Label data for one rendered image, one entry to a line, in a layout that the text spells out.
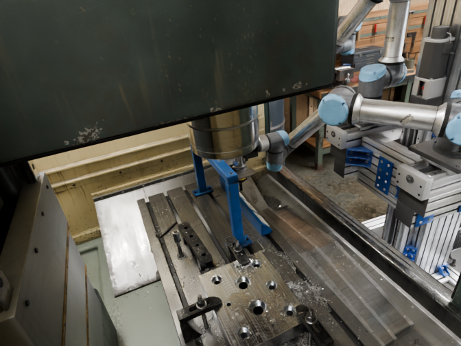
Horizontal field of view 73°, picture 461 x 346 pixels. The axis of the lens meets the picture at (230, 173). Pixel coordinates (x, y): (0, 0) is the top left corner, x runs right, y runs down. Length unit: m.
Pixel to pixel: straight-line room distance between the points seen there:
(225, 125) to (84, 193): 1.33
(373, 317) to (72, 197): 1.51
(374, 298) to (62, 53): 1.26
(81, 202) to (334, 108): 1.37
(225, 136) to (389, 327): 0.96
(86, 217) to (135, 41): 1.53
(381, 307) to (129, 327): 1.00
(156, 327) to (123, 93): 1.11
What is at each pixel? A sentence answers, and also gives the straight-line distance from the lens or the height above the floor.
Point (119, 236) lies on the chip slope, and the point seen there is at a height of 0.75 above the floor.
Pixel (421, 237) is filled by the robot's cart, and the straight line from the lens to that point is 1.95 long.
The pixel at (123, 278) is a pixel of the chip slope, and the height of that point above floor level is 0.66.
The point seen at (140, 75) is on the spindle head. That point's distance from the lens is 0.51.
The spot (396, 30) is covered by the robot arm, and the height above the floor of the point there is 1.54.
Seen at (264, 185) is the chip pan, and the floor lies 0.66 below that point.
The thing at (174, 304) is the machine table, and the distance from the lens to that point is 1.13.
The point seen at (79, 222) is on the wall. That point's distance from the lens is 1.95.
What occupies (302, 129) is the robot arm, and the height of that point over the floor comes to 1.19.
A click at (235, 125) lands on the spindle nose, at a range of 0.63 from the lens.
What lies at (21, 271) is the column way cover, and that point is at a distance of 0.63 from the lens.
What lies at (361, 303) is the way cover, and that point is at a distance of 1.34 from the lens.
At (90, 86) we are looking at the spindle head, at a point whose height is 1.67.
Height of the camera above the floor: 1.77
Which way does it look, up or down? 30 degrees down
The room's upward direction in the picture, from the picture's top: 7 degrees counter-clockwise
